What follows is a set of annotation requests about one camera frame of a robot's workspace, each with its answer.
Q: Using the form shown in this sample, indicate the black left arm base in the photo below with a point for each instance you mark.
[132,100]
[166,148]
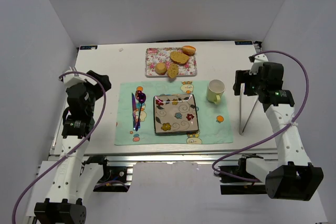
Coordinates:
[115,178]

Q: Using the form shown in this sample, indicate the blue right table label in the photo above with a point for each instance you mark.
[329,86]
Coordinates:
[243,42]

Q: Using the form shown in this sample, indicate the blue table label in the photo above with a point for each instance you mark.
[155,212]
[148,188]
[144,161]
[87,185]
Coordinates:
[243,42]
[88,47]

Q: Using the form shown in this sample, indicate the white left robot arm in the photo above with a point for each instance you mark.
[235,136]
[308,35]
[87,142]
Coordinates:
[74,181]

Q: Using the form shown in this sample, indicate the large brown bread slice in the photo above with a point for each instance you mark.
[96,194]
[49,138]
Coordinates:
[179,57]

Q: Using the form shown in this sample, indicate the mint green cartoon placemat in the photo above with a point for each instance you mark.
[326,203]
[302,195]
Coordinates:
[213,119]

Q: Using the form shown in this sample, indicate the aluminium table frame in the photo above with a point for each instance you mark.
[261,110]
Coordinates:
[215,60]

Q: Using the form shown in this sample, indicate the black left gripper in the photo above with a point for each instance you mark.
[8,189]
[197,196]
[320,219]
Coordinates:
[99,80]

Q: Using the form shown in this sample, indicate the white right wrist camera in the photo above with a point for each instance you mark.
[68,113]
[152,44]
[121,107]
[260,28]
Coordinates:
[257,62]

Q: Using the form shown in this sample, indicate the small round bun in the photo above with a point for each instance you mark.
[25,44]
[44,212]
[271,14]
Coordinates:
[160,68]

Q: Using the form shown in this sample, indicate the blue left table label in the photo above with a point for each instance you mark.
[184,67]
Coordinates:
[88,47]

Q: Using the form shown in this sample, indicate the purple knife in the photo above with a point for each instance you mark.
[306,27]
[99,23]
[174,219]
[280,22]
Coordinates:
[135,118]

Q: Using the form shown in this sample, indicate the square floral plate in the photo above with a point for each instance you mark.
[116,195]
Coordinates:
[175,114]

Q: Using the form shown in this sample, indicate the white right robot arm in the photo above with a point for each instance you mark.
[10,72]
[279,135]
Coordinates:
[295,178]

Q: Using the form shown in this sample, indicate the yellow-green mug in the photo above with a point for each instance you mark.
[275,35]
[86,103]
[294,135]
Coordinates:
[215,90]

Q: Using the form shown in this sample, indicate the small brown bread slice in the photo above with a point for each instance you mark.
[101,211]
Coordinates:
[172,71]

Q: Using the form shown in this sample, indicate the glazed bread roll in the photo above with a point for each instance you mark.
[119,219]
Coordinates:
[189,50]

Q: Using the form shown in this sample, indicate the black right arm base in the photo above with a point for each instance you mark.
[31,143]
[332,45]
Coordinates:
[247,177]

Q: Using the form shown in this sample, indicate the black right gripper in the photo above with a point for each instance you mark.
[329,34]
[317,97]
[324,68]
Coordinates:
[240,81]

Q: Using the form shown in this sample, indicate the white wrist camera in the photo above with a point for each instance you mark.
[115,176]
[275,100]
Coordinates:
[72,79]
[257,62]

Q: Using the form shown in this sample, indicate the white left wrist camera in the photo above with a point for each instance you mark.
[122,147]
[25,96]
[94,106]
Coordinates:
[72,79]

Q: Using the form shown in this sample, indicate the purple spoon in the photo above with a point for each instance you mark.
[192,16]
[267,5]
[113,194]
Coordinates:
[141,100]

